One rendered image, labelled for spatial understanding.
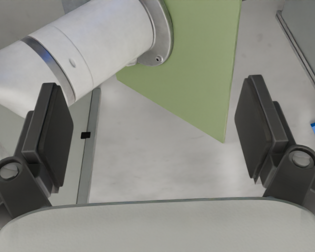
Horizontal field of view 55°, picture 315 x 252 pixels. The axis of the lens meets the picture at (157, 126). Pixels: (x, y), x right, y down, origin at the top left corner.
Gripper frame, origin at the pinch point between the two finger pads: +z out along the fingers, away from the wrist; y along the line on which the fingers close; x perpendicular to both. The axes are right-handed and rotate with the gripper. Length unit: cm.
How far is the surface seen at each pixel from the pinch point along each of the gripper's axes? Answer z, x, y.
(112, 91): 143, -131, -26
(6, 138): 103, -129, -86
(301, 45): 108, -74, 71
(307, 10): 114, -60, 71
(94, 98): 133, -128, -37
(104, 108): 143, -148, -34
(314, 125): 140, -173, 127
